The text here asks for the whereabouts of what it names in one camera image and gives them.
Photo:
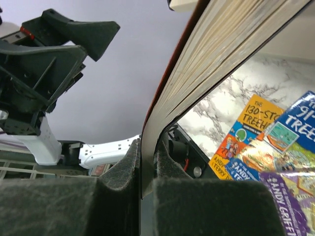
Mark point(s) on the blue 91-Storey Treehouse book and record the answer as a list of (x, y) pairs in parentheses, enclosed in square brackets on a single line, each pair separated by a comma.
[(288, 144)]

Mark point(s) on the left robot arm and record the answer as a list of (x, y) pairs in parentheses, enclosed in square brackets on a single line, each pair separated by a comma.
[(51, 155)]

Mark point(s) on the yellow 130-Storey Treehouse book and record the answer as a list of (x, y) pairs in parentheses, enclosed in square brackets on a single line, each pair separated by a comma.
[(254, 118)]

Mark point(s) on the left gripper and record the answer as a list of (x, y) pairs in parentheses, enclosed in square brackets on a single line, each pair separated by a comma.
[(32, 77)]

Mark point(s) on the dark Three Days To See book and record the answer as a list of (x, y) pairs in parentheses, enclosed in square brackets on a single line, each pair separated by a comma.
[(219, 37)]

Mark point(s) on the lilac Treehouse book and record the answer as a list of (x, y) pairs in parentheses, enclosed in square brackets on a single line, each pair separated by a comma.
[(294, 196)]

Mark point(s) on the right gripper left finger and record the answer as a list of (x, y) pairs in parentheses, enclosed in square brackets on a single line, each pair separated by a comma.
[(105, 206)]

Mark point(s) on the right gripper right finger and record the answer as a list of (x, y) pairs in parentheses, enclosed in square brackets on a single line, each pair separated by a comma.
[(184, 206)]

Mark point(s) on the beige three-tier shelf rack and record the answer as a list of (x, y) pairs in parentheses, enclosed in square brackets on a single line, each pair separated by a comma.
[(182, 5)]

